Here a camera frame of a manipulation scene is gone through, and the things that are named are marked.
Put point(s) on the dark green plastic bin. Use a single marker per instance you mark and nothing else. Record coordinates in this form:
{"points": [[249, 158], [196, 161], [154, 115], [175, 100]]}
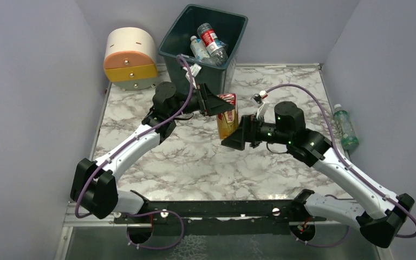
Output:
{"points": [[229, 28]]}

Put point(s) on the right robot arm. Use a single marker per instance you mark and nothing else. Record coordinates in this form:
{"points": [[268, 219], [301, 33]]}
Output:
{"points": [[377, 212]]}

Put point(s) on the cream orange drawer box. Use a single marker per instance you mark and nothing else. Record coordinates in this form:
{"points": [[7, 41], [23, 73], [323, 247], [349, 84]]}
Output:
{"points": [[130, 61]]}

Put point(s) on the red cap bottle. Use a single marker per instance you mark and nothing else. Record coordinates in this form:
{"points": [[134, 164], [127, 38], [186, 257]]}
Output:
{"points": [[212, 44]]}

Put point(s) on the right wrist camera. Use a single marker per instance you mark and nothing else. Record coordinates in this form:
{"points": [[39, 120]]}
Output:
{"points": [[260, 99]]}

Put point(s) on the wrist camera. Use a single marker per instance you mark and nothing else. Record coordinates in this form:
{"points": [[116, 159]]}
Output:
{"points": [[260, 99], [192, 71]]}

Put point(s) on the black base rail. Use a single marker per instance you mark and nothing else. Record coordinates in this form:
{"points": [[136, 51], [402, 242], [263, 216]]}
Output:
{"points": [[216, 218]]}

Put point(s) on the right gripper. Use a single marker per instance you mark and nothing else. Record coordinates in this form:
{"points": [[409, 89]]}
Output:
{"points": [[248, 130]]}

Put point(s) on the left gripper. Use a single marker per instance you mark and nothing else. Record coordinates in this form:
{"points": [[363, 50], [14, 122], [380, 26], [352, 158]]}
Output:
{"points": [[202, 99]]}

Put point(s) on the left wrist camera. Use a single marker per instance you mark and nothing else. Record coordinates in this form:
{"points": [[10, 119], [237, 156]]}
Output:
{"points": [[192, 71]]}

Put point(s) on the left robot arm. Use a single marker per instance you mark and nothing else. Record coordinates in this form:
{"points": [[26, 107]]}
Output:
{"points": [[95, 182]]}

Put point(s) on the amber tea bottle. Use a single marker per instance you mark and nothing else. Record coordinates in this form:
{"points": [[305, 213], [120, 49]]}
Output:
{"points": [[228, 121]]}

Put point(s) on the green tea bottle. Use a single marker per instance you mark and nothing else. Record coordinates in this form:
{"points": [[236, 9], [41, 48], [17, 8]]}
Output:
{"points": [[349, 140]]}

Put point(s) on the clear bottle light blue label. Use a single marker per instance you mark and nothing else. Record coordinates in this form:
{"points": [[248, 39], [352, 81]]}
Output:
{"points": [[198, 49]]}

